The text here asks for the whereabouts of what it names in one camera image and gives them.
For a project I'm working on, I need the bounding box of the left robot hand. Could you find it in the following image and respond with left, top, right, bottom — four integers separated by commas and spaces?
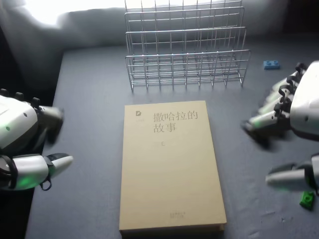
0, 88, 74, 192

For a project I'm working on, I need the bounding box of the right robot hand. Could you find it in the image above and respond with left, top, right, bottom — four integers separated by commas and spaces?
240, 61, 319, 197

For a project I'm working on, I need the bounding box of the beige hardcover book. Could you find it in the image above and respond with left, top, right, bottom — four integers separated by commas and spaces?
118, 100, 228, 234

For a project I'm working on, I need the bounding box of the blue toy brick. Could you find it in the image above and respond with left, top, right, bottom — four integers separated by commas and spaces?
263, 59, 282, 71

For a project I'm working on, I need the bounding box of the grey table cloth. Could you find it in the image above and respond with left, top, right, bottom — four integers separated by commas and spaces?
23, 46, 319, 239

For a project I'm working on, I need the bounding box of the green toy brick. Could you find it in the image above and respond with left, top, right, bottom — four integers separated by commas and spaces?
299, 191, 315, 209

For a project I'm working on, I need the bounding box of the white backdrop sheet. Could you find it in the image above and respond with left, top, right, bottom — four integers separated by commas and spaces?
0, 0, 319, 54

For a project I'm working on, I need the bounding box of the wire dish rack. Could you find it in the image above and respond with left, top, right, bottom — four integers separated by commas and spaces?
124, 0, 251, 93

